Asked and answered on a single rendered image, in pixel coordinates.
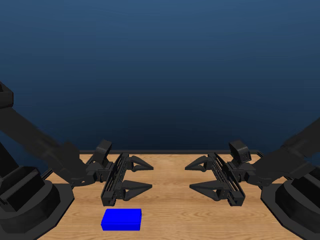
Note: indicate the black table frame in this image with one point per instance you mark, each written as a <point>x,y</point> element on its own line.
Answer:
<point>175,151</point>

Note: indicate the blue hollow socket block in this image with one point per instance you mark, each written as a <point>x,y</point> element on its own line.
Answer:
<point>122,220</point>

